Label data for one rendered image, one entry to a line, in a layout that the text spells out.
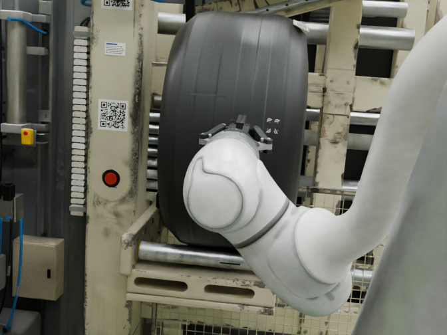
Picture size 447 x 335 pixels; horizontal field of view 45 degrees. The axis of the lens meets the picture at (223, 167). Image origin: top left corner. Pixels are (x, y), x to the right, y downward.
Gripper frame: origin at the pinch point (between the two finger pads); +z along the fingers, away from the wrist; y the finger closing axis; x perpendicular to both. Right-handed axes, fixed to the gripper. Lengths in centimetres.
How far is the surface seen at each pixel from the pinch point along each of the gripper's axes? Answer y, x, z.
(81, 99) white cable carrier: 41.5, 2.9, 26.3
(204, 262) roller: 7.2, 37.2, 12.8
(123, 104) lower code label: 30.5, 3.0, 25.2
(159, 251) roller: 18.1, 35.7, 13.1
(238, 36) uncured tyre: 2.8, -15.6, 17.2
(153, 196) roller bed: 30, 41, 60
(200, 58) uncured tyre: 10.0, -11.0, 11.4
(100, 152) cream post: 35.9, 15.4, 23.6
